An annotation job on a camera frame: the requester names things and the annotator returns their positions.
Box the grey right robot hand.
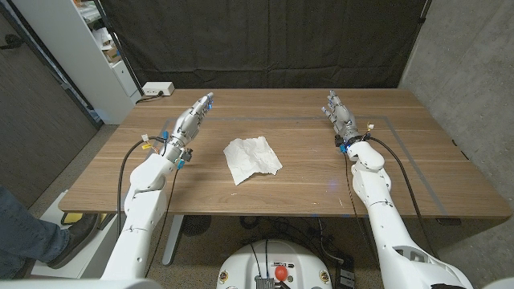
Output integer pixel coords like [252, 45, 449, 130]
[320, 89, 362, 143]

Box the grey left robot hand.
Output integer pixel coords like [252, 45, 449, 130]
[170, 92, 214, 148]

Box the white paper towel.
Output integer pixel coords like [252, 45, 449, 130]
[222, 136, 284, 186]

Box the white power strip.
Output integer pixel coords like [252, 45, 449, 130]
[142, 81, 176, 97]

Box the black backdrop stand pole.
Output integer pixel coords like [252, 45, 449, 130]
[92, 0, 145, 97]

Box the black round floor object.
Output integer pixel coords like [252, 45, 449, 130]
[180, 215, 213, 237]

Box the small cardboard box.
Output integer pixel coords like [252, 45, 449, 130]
[102, 47, 121, 63]

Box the black backdrop curtain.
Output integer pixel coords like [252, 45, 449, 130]
[98, 0, 429, 90]

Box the white table leg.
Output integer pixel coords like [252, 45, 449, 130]
[161, 214, 186, 267]

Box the white shelf cabinet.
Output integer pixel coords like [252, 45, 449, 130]
[11, 0, 141, 125]

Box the black floor power strip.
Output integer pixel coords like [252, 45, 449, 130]
[335, 256, 357, 289]

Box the white robot torso base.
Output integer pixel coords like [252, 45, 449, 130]
[216, 239, 333, 289]

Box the person's leg in blue jeans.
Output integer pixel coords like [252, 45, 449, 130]
[0, 185, 71, 280]

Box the black power strip cord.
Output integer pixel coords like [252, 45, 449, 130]
[135, 91, 164, 105]

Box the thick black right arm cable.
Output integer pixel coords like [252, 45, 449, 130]
[367, 136, 441, 260]

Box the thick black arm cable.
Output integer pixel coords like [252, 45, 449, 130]
[116, 136, 168, 242]
[367, 136, 441, 260]

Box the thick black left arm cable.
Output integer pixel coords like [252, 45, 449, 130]
[116, 136, 168, 242]

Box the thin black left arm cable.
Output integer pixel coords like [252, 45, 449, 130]
[143, 166, 181, 279]

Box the black door handle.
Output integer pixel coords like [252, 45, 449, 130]
[0, 34, 25, 51]

